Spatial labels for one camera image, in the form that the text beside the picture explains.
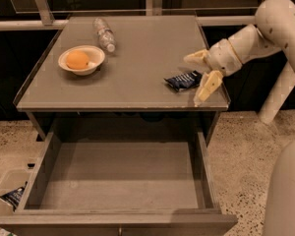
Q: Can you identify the metal railing frame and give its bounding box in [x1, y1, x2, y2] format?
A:
[0, 0, 295, 31]

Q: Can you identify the open grey top drawer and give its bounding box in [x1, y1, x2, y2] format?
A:
[0, 131, 237, 236]

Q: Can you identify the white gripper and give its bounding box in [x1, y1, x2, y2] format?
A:
[184, 39, 242, 104]

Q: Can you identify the white paper bowl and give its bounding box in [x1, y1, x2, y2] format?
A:
[58, 45, 105, 76]

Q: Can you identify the clear plastic water bottle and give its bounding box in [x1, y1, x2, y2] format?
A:
[92, 18, 116, 53]

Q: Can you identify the blue rxbar blueberry wrapper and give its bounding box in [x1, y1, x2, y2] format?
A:
[165, 71, 203, 91]

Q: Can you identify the grey cabinet with top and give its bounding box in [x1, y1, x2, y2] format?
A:
[12, 15, 231, 142]

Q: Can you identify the clear plastic floor bin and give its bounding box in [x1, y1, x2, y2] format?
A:
[0, 168, 33, 236]

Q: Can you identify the white diagonal support pole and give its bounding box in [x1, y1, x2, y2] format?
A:
[258, 63, 295, 124]

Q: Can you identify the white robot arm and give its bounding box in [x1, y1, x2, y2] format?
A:
[184, 0, 295, 236]

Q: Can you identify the blue snack packet on floor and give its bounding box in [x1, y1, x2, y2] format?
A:
[0, 182, 28, 210]

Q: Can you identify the orange fruit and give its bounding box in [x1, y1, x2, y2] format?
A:
[66, 50, 89, 70]

